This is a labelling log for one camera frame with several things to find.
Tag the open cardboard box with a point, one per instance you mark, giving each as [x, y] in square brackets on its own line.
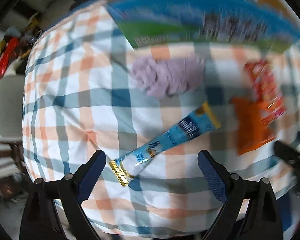
[266, 24]

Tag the orange snack packet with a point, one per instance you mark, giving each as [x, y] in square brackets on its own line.
[252, 132]

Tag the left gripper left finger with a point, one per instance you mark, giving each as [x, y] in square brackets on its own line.
[40, 219]

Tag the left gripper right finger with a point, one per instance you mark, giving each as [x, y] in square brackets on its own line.
[249, 208]

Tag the purple plush cloth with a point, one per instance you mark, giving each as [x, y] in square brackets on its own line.
[170, 77]

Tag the red plastic bag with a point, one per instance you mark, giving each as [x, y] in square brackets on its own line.
[8, 55]

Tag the blue stick sachet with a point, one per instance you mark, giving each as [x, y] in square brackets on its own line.
[196, 123]

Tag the red snack packet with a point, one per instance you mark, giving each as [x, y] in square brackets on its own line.
[267, 93]

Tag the checkered plaid blanket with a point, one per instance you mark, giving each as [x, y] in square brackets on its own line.
[80, 97]

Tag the grey chair left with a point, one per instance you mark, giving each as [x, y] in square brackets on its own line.
[11, 105]

